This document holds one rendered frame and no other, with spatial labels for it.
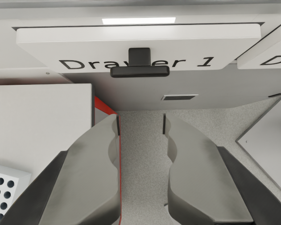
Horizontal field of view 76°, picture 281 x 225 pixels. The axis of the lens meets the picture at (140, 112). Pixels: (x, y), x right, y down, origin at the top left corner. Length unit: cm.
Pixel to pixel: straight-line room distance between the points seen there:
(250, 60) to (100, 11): 23
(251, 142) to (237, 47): 104
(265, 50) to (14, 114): 45
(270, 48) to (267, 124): 105
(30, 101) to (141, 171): 85
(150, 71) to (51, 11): 12
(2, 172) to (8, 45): 22
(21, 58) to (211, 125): 106
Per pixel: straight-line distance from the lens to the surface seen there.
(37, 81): 49
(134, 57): 23
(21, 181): 41
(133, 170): 115
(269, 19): 27
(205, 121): 120
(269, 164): 135
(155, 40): 23
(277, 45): 30
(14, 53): 35
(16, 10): 24
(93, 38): 23
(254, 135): 129
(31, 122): 43
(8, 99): 46
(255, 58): 33
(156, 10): 21
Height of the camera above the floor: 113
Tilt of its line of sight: 84 degrees down
